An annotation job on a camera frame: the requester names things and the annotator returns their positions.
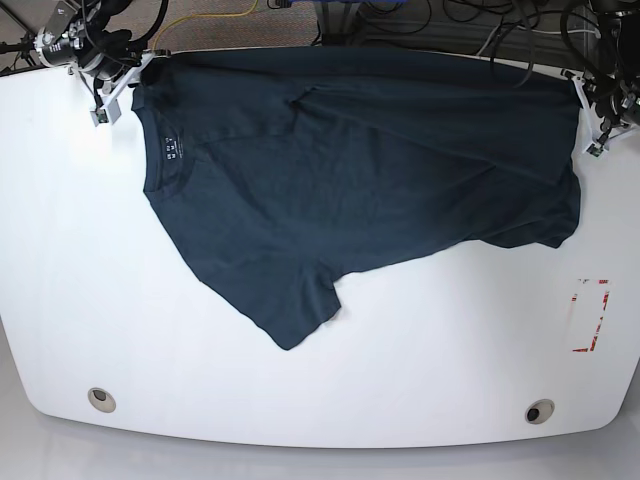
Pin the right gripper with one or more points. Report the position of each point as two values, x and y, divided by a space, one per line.
106 79

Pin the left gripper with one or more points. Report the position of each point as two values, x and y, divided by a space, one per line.
595 131

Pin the dark navy T-shirt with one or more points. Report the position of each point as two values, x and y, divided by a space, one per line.
277 172

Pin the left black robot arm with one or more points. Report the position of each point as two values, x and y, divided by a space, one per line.
608 89

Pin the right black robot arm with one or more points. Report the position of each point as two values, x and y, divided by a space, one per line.
76 37

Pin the red tape rectangle marking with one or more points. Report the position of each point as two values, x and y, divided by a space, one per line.
586 314

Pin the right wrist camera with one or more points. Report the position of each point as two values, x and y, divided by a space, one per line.
107 114

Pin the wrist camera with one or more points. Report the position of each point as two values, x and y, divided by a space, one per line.
107 114
595 149

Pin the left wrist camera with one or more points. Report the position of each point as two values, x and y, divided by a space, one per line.
595 149

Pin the right table cable grommet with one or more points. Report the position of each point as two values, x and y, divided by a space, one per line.
539 412

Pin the table cable grommet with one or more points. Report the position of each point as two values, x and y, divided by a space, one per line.
539 412
101 400

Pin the left table cable grommet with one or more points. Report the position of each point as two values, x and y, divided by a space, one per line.
101 400

